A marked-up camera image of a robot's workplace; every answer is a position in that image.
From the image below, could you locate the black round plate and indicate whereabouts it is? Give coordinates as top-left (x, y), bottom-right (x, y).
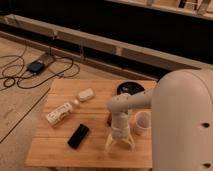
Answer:
top-left (117, 82), bottom-right (145, 95)

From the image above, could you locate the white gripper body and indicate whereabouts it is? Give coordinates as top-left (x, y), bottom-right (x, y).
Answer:
top-left (111, 112), bottom-right (130, 139)

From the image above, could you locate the white ceramic cup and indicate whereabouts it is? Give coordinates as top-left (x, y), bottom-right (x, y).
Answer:
top-left (134, 111), bottom-right (151, 135)

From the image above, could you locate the brown oval object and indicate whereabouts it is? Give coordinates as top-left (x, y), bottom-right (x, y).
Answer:
top-left (107, 113), bottom-right (112, 127)

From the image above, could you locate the wooden table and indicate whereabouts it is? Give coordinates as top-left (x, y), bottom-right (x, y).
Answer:
top-left (26, 79), bottom-right (152, 169)

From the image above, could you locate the black rectangular remote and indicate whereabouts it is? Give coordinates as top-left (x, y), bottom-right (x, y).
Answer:
top-left (68, 124), bottom-right (89, 149)

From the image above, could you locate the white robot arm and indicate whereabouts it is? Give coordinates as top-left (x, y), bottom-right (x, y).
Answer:
top-left (107, 69), bottom-right (213, 171)

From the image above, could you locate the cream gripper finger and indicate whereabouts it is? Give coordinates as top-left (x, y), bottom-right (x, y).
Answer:
top-left (105, 134), bottom-right (115, 151)
top-left (124, 134), bottom-right (135, 149)

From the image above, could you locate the blue power adapter box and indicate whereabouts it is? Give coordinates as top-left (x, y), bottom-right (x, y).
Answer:
top-left (27, 61), bottom-right (45, 74)

